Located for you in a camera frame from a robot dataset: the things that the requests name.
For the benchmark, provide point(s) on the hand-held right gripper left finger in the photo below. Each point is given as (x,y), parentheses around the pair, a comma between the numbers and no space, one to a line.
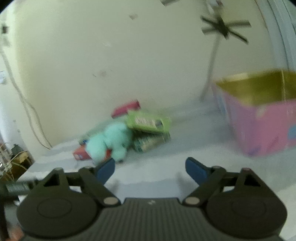
(106,168)

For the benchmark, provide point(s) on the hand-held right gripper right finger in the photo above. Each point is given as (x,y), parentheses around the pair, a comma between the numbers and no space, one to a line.
(194,168)

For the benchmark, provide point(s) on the teal plush toy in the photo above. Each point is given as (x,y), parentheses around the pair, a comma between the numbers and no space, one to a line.
(108,141)

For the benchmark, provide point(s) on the orange carton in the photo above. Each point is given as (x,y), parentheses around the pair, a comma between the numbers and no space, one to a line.
(81,154)

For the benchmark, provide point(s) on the light green carton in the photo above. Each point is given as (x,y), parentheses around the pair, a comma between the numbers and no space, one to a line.
(148,122)

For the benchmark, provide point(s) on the pink box with gold inside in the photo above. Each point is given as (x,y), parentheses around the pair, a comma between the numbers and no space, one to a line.
(261,120)

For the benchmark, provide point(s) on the dark green carton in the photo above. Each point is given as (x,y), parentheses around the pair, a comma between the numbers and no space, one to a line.
(150,142)

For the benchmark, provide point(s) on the magenta packet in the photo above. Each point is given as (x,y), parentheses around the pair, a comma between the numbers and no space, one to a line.
(126,108)

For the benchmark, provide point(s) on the dark ribbed rod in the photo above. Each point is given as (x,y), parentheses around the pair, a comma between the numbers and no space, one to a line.
(18,187)

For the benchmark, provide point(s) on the white wall socket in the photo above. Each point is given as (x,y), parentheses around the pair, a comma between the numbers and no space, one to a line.
(2,77)

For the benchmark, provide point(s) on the white door frame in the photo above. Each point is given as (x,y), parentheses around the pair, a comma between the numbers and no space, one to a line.
(281,30)

